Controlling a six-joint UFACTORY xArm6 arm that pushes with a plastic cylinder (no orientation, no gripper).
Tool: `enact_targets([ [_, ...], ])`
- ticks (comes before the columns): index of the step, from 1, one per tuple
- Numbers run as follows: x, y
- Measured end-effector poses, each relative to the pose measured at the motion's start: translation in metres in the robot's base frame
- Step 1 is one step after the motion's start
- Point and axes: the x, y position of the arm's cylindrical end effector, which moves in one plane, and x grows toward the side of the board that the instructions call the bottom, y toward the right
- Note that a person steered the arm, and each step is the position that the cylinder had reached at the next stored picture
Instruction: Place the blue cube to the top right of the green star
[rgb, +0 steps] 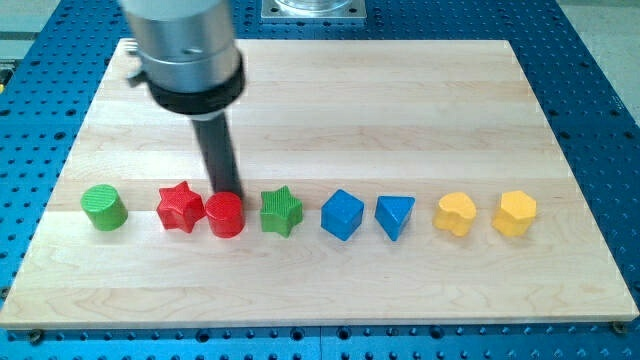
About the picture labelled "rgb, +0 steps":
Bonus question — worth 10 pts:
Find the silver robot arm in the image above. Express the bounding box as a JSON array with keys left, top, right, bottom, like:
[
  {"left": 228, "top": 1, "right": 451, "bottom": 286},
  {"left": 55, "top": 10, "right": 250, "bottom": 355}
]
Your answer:
[{"left": 120, "top": 0, "right": 245, "bottom": 121}]

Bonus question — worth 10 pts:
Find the blue cube block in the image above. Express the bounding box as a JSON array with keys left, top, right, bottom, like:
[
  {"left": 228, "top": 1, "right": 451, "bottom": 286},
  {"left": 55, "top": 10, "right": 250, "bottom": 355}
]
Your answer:
[{"left": 321, "top": 189, "right": 365, "bottom": 241}]

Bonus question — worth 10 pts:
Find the green star block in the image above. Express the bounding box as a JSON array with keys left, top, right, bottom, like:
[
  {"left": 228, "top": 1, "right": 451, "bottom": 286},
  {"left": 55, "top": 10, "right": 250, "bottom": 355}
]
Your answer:
[{"left": 260, "top": 186, "right": 303, "bottom": 238}]

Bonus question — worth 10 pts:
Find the red star block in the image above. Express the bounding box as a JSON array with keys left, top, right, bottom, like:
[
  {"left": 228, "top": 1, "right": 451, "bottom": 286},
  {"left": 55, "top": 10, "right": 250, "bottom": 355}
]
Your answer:
[{"left": 156, "top": 181, "right": 205, "bottom": 233}]

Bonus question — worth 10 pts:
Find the wooden board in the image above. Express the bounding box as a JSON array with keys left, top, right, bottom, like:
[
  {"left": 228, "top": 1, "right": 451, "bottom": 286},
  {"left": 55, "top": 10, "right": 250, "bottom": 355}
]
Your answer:
[{"left": 1, "top": 40, "right": 638, "bottom": 329}]

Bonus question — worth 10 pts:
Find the blue triangle block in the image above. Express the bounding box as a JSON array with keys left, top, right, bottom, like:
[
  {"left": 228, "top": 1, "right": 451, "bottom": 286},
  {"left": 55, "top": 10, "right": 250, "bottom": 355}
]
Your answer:
[{"left": 374, "top": 195, "right": 415, "bottom": 241}]

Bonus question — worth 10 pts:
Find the red cylinder block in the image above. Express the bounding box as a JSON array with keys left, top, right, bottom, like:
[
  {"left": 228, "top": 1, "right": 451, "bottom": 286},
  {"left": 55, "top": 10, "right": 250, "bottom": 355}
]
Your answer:
[{"left": 205, "top": 192, "right": 245, "bottom": 238}]

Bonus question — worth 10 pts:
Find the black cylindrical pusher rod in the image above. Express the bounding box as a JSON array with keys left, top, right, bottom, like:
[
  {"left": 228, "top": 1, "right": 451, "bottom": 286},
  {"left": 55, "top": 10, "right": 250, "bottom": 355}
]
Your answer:
[{"left": 191, "top": 111, "right": 244, "bottom": 198}]

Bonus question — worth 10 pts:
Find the yellow heart block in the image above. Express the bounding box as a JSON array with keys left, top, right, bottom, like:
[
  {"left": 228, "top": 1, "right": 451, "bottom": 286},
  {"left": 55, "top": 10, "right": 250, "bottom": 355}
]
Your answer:
[{"left": 432, "top": 192, "right": 477, "bottom": 237}]

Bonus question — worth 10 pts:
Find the yellow hexagon block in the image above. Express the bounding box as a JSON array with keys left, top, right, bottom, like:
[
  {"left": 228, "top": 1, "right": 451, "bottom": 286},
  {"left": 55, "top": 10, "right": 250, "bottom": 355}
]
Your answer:
[{"left": 491, "top": 190, "right": 537, "bottom": 237}]

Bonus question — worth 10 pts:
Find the green cylinder block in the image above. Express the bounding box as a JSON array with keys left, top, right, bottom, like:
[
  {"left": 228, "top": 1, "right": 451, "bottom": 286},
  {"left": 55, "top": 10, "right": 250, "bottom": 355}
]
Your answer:
[{"left": 80, "top": 184, "right": 128, "bottom": 231}]

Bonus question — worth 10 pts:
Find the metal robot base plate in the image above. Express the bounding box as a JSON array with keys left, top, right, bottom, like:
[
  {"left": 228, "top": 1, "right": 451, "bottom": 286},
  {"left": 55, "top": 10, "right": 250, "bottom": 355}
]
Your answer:
[{"left": 261, "top": 0, "right": 367, "bottom": 20}]

